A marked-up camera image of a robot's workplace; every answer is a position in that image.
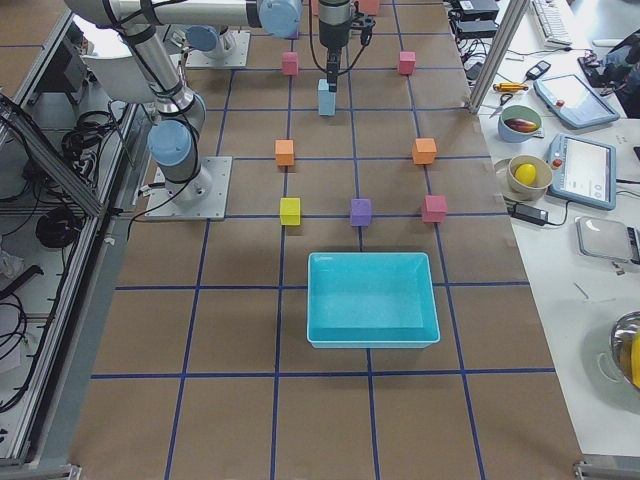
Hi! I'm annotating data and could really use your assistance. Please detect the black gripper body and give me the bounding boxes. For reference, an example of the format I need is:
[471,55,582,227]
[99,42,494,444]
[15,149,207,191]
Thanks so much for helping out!
[324,12,375,75]

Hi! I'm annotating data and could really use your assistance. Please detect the light blue block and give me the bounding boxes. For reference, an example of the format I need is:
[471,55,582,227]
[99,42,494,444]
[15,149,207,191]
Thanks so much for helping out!
[317,78,336,102]
[318,96,336,117]

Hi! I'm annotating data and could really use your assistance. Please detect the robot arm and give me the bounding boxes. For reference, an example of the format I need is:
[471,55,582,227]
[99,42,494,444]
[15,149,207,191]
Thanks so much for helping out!
[179,1,375,93]
[66,1,211,205]

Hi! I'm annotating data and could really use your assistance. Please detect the pink block near base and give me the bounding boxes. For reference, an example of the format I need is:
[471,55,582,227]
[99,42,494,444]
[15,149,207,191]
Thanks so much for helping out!
[281,51,299,77]

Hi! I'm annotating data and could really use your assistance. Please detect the pink block left far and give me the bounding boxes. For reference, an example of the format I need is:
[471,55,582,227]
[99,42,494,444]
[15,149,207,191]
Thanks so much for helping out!
[397,50,416,76]

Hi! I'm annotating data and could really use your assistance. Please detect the orange block near base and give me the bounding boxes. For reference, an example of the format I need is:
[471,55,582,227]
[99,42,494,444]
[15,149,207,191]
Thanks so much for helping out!
[274,139,295,167]

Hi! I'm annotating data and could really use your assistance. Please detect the orange block far row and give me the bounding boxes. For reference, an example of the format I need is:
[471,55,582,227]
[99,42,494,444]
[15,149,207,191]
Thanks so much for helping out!
[412,138,438,165]

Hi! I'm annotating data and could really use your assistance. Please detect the yellow foam block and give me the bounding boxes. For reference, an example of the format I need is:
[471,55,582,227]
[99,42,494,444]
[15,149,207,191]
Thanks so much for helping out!
[279,197,302,226]

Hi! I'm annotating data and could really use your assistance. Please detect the purple block right side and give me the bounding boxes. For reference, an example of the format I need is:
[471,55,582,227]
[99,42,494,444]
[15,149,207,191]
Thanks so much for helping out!
[350,198,373,227]

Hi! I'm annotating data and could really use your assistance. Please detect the pink block right far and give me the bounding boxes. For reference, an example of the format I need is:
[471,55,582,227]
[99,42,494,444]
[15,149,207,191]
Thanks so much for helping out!
[421,195,448,223]

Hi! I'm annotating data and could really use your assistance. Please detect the scissors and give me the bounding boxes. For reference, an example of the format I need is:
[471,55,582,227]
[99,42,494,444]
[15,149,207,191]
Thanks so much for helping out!
[490,92,514,118]

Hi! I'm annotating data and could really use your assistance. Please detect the orange yellow tool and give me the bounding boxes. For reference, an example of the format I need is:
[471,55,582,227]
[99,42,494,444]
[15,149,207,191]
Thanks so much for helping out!
[492,82,529,93]

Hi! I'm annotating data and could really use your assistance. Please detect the green bowl with fruit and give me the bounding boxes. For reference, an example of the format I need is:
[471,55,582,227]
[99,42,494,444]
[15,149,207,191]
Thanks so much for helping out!
[497,105,542,143]

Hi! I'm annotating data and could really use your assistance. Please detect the beige bowl with lemon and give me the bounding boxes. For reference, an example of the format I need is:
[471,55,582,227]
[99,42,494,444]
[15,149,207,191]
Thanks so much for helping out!
[506,155,553,200]

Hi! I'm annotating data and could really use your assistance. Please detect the cyan plastic bin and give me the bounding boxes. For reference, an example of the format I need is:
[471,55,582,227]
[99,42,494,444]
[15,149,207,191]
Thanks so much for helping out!
[307,252,441,349]

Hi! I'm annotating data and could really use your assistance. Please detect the black power adapter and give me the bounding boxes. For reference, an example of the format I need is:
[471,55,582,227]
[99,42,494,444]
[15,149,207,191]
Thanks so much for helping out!
[508,203,548,226]

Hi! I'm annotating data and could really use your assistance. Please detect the teach pendant far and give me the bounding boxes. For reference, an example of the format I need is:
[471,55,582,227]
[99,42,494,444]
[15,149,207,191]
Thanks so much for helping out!
[533,74,620,129]

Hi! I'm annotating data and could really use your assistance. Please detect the teach pendant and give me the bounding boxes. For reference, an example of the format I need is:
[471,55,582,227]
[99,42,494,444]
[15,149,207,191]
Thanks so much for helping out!
[533,74,620,129]
[547,134,617,211]

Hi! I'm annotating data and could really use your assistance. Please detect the teach pendant near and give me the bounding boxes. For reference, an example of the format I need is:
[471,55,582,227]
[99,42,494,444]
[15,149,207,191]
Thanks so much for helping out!
[547,134,617,211]

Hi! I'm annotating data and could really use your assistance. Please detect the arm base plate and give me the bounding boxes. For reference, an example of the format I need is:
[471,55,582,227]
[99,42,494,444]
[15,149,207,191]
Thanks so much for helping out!
[186,30,251,70]
[145,156,233,221]

